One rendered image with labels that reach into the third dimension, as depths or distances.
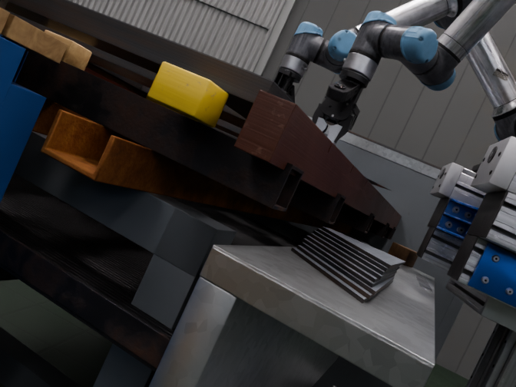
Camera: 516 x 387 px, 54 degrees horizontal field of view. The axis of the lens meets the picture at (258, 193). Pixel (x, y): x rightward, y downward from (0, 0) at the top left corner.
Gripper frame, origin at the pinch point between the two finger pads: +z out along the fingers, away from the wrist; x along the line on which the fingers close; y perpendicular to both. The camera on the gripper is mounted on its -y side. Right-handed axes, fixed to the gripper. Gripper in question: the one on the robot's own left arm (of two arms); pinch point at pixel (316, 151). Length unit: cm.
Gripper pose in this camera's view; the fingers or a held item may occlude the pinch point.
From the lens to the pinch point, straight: 120.9
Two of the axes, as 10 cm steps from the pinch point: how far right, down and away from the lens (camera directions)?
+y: 3.2, 1.1, 9.4
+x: -8.5, -4.1, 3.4
